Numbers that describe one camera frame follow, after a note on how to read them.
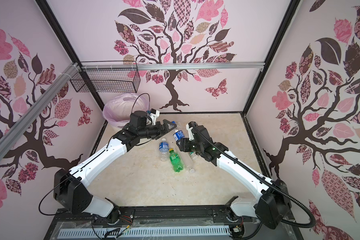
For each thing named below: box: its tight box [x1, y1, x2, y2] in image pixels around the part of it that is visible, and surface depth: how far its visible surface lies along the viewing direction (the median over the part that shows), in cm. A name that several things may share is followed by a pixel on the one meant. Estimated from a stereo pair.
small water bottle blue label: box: [159, 137, 169, 162], surface depth 97 cm
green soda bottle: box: [169, 148, 184, 173], surface depth 91 cm
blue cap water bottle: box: [173, 129, 185, 142], surface depth 77 cm
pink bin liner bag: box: [102, 93, 150, 127], surface depth 95 cm
